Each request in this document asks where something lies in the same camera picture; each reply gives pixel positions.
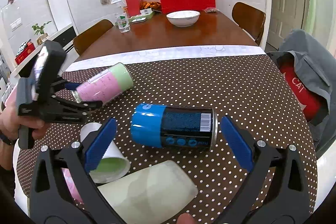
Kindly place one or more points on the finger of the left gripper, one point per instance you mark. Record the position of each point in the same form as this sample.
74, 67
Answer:
60, 84
59, 110

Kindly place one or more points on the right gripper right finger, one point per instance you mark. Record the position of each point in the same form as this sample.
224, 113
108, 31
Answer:
287, 199

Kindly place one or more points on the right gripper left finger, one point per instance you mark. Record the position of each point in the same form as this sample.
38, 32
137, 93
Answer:
50, 198

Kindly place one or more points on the pink green paper can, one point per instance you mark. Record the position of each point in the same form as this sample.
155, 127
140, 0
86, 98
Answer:
105, 86

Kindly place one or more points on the pink cup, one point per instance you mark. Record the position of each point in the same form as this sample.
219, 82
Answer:
71, 185

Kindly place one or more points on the white cup green inside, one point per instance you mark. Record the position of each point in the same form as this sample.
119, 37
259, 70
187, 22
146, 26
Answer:
113, 164

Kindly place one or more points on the pale green cup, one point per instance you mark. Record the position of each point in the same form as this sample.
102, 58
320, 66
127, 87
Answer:
151, 195

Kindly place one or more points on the person's left hand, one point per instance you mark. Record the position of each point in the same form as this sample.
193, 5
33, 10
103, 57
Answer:
11, 122

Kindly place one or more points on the person's right hand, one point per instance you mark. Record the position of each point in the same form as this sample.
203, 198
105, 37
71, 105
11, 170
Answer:
186, 218

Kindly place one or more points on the red box on sideboard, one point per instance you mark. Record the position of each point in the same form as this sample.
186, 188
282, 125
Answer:
24, 50

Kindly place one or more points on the left brown wooden chair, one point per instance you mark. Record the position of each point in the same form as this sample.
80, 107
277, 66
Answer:
84, 40

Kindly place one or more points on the brown wooden chair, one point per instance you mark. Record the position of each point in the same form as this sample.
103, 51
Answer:
249, 19
84, 40

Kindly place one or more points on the small potted plant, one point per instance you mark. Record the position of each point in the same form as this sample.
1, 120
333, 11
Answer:
40, 32

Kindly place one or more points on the clear spray bottle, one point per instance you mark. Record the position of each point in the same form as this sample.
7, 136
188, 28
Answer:
121, 15

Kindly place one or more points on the red cushion with letters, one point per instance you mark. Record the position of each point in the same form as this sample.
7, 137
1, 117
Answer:
309, 102

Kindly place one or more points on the small red envelope box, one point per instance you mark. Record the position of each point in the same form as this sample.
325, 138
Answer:
133, 7

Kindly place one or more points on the green tray on table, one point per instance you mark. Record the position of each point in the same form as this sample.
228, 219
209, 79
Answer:
141, 18

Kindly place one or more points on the blue black can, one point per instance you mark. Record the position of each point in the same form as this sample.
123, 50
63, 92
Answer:
174, 126

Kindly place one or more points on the brown polka dot tablecloth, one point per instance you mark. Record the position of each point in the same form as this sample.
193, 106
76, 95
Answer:
62, 191

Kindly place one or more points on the orange snack pile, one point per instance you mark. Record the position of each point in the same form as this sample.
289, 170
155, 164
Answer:
156, 6

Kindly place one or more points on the white ceramic bowl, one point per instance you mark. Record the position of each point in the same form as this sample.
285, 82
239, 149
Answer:
183, 18

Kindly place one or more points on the grey jacket on chair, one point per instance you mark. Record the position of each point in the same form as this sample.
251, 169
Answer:
315, 67

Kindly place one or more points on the right brown wooden chair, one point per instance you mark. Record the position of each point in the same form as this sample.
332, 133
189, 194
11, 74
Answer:
249, 19

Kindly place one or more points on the white door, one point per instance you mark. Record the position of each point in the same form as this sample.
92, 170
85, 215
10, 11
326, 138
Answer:
286, 15

